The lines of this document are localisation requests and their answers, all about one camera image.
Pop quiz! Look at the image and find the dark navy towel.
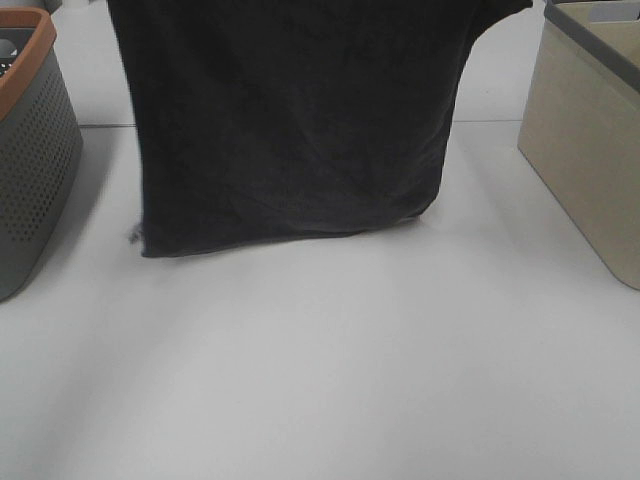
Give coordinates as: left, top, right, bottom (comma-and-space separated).
107, 1, 528, 258

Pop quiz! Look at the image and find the beige basket with grey rim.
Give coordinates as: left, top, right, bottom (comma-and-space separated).
518, 1, 639, 289

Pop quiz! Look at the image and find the grey perforated basket orange rim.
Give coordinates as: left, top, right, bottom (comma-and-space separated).
1, 6, 83, 300

